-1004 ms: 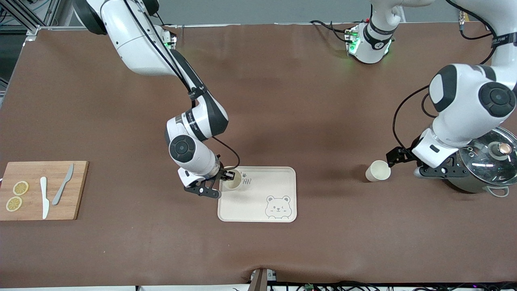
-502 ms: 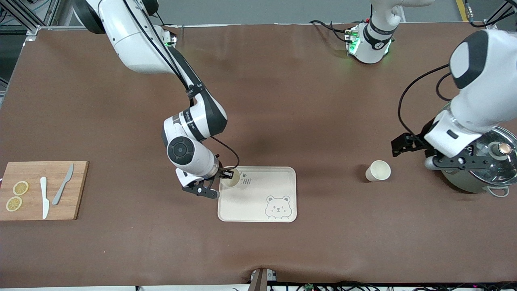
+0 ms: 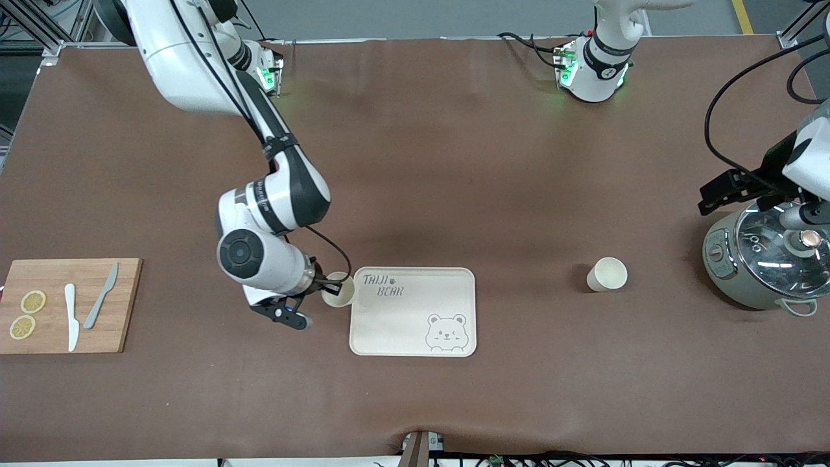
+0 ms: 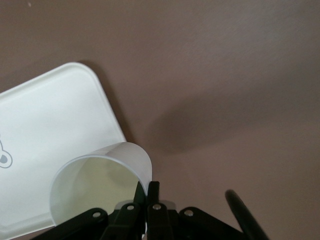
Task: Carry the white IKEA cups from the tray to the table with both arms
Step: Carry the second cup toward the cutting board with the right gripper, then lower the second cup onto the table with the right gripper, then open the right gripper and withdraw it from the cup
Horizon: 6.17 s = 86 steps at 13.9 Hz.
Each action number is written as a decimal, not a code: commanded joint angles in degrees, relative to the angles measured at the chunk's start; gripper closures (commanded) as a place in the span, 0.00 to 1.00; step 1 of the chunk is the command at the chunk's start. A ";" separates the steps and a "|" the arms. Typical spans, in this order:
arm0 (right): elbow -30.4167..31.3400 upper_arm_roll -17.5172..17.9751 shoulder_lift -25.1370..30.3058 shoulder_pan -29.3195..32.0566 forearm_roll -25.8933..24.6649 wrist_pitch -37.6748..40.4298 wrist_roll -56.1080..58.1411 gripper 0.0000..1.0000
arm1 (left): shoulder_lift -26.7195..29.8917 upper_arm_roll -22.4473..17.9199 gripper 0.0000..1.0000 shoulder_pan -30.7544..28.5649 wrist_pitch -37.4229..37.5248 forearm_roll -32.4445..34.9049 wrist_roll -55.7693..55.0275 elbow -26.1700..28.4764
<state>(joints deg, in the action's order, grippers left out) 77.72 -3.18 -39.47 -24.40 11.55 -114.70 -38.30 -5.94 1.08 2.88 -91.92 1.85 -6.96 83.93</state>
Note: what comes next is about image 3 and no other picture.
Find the grey plastic knife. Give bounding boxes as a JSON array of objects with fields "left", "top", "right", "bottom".
[{"left": 83, "top": 262, "right": 120, "bottom": 330}]

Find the glass pot lid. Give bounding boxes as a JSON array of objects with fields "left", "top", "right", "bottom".
[{"left": 735, "top": 204, "right": 830, "bottom": 299}]

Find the beige bear print tray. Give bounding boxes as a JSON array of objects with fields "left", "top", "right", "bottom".
[{"left": 350, "top": 267, "right": 477, "bottom": 357}]

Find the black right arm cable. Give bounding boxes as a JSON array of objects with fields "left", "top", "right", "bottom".
[{"left": 169, "top": 0, "right": 354, "bottom": 280}]

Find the white plastic cup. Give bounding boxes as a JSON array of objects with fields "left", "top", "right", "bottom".
[
  {"left": 321, "top": 272, "right": 357, "bottom": 308},
  {"left": 586, "top": 257, "right": 628, "bottom": 293}
]

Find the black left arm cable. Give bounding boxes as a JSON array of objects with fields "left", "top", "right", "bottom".
[{"left": 705, "top": 32, "right": 830, "bottom": 177}]

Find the brown mounting post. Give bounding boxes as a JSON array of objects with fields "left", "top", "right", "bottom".
[{"left": 400, "top": 430, "right": 432, "bottom": 467}]

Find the grey-green cooking pot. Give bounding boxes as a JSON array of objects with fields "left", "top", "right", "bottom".
[{"left": 702, "top": 202, "right": 830, "bottom": 318}]

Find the aluminium frame profile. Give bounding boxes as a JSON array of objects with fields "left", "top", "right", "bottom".
[
  {"left": 0, "top": 0, "right": 88, "bottom": 60},
  {"left": 777, "top": 0, "right": 830, "bottom": 50}
]

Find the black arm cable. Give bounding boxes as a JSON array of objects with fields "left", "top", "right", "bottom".
[
  {"left": 705, "top": 32, "right": 830, "bottom": 177},
  {"left": 169, "top": 0, "right": 354, "bottom": 280}
]

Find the wooden cutting board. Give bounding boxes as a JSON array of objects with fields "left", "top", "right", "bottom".
[{"left": 0, "top": 258, "right": 143, "bottom": 355}]

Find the white plastic knife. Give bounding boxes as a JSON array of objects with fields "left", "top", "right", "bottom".
[{"left": 64, "top": 283, "right": 80, "bottom": 352}]

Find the black base cable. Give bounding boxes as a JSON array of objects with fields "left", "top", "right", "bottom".
[
  {"left": 240, "top": 0, "right": 286, "bottom": 43},
  {"left": 497, "top": 31, "right": 565, "bottom": 69}
]

